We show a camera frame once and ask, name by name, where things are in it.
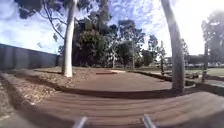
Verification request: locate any group of dark green trees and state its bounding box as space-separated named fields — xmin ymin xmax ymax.
xmin=57 ymin=6 xmax=168 ymax=70

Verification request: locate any brown paved path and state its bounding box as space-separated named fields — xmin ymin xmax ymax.
xmin=19 ymin=70 xmax=224 ymax=128

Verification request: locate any white trunk tree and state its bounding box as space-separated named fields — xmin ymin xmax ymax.
xmin=14 ymin=0 xmax=101 ymax=78

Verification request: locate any grey trunk tree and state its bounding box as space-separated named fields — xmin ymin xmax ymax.
xmin=160 ymin=0 xmax=186 ymax=95

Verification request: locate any robot's own part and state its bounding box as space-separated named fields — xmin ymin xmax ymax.
xmin=142 ymin=114 xmax=157 ymax=128
xmin=71 ymin=116 xmax=88 ymax=128

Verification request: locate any mulch bed with leaf litter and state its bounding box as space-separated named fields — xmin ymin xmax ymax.
xmin=0 ymin=66 xmax=118 ymax=118

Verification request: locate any grey fence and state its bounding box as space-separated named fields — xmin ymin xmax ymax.
xmin=0 ymin=43 xmax=61 ymax=72

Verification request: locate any green grass field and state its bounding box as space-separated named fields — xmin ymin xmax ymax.
xmin=139 ymin=67 xmax=224 ymax=78

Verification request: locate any tall dark tree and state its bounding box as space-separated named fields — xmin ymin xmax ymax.
xmin=200 ymin=9 xmax=224 ymax=84

